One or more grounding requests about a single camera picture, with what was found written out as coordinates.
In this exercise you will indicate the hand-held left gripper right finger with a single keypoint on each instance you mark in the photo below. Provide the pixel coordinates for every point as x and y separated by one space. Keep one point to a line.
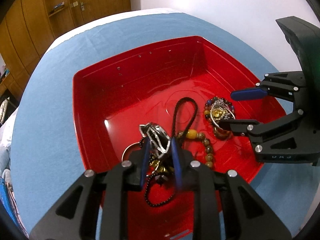
176 165

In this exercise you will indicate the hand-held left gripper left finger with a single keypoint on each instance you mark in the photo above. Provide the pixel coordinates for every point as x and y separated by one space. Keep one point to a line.
146 165

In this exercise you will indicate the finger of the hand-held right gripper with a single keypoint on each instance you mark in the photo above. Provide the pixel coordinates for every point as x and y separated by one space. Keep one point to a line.
247 93
240 125

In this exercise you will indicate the wide silver bangle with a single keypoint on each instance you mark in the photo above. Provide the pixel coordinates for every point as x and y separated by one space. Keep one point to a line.
126 150

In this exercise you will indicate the silver hoop bangle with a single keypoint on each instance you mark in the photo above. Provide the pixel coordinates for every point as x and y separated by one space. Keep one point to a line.
213 119

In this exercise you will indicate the red box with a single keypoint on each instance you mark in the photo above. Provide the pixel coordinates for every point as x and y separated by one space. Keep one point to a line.
125 100

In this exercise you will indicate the printed blanket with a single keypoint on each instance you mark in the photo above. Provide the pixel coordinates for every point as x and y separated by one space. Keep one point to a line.
5 155

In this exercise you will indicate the wooden wardrobe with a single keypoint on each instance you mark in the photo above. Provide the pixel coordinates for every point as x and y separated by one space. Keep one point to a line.
30 17

